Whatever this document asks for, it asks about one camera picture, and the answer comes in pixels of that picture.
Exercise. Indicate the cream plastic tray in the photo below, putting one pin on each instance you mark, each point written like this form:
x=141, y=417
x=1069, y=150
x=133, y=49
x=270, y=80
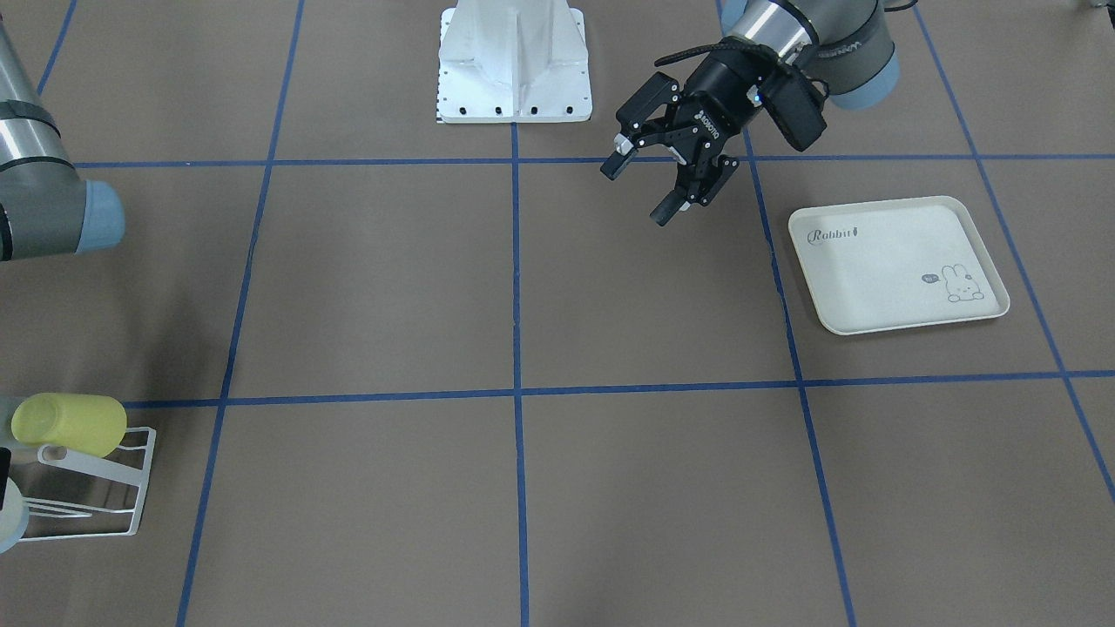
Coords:
x=880, y=266

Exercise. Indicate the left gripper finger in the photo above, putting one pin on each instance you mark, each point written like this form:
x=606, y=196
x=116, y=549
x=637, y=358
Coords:
x=673, y=203
x=624, y=152

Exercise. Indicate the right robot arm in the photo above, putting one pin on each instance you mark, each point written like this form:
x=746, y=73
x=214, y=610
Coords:
x=46, y=207

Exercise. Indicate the yellow plastic cup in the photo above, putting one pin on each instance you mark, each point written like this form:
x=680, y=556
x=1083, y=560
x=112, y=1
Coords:
x=89, y=424

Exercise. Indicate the pale green plastic cup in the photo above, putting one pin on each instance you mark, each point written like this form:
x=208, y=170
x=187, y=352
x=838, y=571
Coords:
x=15, y=516

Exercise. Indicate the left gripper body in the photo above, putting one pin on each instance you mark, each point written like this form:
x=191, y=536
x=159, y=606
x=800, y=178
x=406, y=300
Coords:
x=722, y=97

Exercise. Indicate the white wire cup rack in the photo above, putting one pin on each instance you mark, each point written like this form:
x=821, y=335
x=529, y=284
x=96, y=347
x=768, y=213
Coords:
x=71, y=495

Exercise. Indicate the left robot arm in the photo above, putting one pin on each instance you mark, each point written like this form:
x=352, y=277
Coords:
x=854, y=54

